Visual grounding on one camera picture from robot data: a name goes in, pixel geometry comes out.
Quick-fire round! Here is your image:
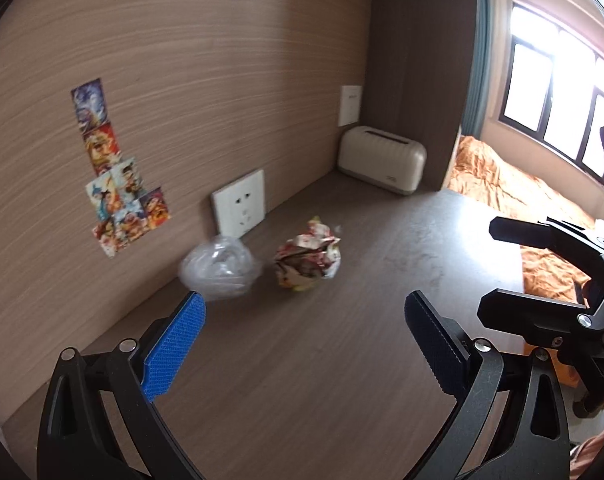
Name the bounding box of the dark framed window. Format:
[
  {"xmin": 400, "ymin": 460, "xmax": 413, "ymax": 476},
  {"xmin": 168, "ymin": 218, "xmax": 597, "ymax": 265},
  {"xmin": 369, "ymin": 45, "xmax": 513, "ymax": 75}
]
[{"xmin": 499, "ymin": 0, "xmax": 604, "ymax": 178}]

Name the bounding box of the orange bedspread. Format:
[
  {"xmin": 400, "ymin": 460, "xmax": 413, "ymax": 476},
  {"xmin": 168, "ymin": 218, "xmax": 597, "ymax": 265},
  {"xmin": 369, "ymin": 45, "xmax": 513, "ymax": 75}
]
[{"xmin": 447, "ymin": 135, "xmax": 602, "ymax": 306}]

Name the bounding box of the teal curtain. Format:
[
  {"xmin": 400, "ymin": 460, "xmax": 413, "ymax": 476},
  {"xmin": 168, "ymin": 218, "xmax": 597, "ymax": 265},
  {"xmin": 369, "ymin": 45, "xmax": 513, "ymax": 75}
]
[{"xmin": 464, "ymin": 0, "xmax": 497, "ymax": 136}]

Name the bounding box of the person's right forearm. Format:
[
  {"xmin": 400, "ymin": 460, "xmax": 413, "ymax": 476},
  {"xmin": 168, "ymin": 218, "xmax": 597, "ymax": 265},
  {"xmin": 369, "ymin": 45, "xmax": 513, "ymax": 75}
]
[{"xmin": 569, "ymin": 425, "xmax": 604, "ymax": 480}]

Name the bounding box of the colourful snack wrapper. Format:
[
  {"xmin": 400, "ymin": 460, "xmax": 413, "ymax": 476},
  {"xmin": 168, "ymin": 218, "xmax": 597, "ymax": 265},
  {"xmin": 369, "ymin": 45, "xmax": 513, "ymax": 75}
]
[{"xmin": 273, "ymin": 216, "xmax": 343, "ymax": 293}]

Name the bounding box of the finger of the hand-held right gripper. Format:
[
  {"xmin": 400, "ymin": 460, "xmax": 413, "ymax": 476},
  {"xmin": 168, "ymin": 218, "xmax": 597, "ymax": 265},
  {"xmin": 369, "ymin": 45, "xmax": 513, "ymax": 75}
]
[
  {"xmin": 488, "ymin": 215, "xmax": 604, "ymax": 270},
  {"xmin": 478, "ymin": 287, "xmax": 596, "ymax": 352}
]

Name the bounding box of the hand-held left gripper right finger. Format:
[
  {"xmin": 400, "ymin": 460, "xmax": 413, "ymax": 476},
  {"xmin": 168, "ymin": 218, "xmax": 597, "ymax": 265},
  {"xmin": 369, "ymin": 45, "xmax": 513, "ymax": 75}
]
[{"xmin": 404, "ymin": 290, "xmax": 571, "ymax": 480}]

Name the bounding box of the clear plastic bag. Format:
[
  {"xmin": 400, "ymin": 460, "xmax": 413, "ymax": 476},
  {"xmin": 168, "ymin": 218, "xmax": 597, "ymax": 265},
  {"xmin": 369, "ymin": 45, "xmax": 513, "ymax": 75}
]
[{"xmin": 178, "ymin": 235, "xmax": 263, "ymax": 302}]

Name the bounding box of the white wall plate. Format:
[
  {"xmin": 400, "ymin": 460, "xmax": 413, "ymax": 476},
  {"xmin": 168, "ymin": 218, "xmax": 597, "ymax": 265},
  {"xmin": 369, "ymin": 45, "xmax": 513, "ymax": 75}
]
[{"xmin": 338, "ymin": 85, "xmax": 363, "ymax": 127}]

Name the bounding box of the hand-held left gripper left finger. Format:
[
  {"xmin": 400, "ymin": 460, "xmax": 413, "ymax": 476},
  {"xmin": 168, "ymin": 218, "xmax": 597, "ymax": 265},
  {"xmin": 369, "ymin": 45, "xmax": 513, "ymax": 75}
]
[{"xmin": 37, "ymin": 291, "xmax": 207, "ymax": 480}]

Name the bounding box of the cluster of cartoon stickers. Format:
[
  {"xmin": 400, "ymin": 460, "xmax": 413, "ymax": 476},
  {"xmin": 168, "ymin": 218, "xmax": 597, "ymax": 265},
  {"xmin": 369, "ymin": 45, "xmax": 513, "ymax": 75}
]
[{"xmin": 71, "ymin": 78, "xmax": 173, "ymax": 258}]

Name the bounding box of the white wall socket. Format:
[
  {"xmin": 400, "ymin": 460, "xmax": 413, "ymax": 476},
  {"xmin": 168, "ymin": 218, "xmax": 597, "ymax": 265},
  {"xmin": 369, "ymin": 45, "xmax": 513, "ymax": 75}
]
[{"xmin": 211, "ymin": 169, "xmax": 266, "ymax": 240}]

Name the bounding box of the cream ribbed box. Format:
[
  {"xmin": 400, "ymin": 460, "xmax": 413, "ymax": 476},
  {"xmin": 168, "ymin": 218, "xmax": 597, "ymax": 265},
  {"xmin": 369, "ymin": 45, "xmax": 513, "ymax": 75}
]
[{"xmin": 337, "ymin": 126, "xmax": 427, "ymax": 196}]

